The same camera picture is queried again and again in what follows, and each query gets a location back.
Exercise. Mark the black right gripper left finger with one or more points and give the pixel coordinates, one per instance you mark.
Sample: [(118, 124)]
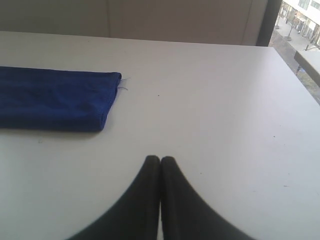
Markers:
[(135, 216)]

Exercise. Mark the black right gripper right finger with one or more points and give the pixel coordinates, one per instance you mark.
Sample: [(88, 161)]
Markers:
[(185, 215)]

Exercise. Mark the blue towel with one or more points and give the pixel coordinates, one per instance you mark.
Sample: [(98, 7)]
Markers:
[(56, 100)]

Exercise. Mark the grey ledge outside window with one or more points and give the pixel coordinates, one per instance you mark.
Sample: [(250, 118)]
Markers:
[(310, 62)]

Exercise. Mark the dark window frame post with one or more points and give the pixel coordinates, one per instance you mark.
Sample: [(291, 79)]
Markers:
[(268, 22)]

